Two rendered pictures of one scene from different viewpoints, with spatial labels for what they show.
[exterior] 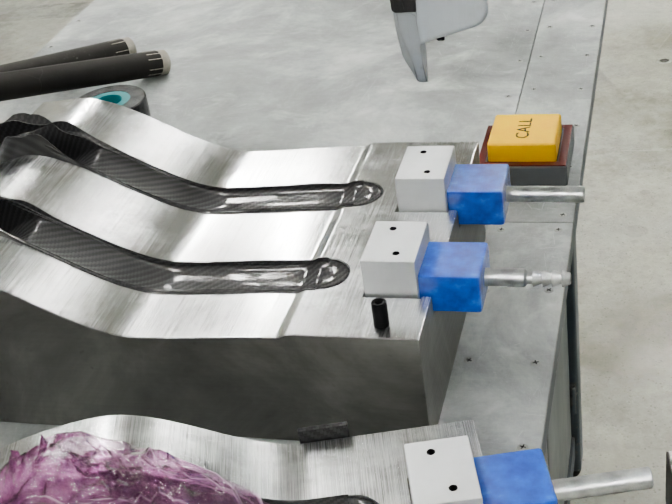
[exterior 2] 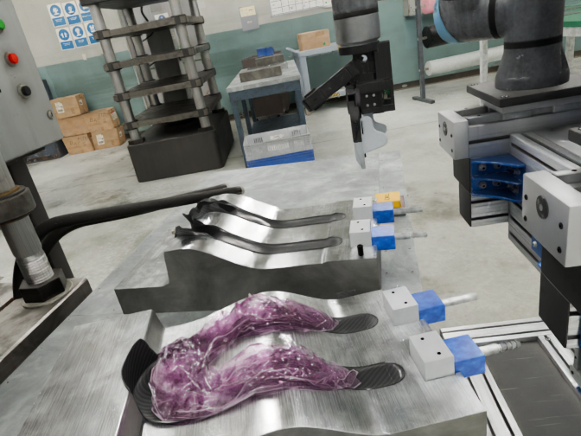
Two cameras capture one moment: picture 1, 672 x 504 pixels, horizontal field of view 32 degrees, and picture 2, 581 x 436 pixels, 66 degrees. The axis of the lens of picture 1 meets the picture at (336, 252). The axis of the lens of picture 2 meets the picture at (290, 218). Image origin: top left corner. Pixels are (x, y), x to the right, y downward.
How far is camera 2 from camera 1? 0.15 m
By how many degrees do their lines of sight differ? 9
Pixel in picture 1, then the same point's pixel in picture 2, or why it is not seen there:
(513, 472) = (424, 298)
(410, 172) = (358, 205)
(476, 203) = (383, 214)
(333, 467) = (353, 305)
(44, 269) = (226, 247)
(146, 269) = (262, 247)
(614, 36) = not seen: hidden behind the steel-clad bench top
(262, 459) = (325, 304)
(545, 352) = (415, 268)
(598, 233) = not seen: hidden behind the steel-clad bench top
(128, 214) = (252, 229)
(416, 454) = (387, 293)
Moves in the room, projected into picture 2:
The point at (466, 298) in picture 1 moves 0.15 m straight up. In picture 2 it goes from (389, 244) to (381, 161)
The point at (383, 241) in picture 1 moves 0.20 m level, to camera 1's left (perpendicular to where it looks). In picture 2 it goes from (355, 226) to (245, 252)
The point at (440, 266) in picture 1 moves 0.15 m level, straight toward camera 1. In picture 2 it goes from (378, 233) to (402, 277)
